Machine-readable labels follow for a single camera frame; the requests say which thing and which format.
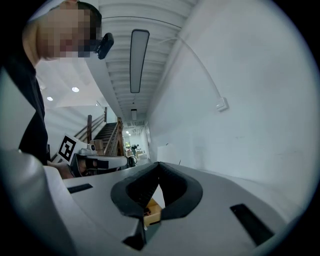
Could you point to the person's left forearm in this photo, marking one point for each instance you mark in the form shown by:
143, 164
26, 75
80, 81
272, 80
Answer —
63, 171

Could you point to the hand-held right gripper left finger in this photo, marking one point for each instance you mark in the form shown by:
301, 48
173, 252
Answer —
120, 193

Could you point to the person's head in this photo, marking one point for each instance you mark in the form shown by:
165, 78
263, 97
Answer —
50, 32

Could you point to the black head camera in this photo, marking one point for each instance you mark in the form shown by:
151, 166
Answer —
105, 46

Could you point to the cardboard box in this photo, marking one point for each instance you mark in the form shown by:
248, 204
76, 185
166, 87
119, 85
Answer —
98, 146

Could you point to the white wall junction box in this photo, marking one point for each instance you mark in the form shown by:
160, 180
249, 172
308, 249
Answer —
222, 104

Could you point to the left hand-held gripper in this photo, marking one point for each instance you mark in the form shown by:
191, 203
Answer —
110, 162

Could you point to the wooden drawer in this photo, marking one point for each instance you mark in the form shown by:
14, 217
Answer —
152, 215

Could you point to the wooden staircase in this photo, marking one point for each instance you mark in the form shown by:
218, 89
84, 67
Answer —
110, 135

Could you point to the round recessed ceiling light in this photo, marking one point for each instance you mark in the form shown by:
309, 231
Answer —
49, 98
75, 89

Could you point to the person's left hand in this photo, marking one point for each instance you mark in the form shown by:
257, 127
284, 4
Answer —
82, 166

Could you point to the white wall conduit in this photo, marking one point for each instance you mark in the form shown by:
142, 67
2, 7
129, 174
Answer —
200, 60

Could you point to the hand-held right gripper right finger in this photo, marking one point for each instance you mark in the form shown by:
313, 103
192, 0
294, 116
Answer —
192, 193

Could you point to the small black-framed ceiling light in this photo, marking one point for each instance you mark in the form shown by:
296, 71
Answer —
134, 114

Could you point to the long black-framed ceiling light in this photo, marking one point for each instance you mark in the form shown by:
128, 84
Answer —
138, 60

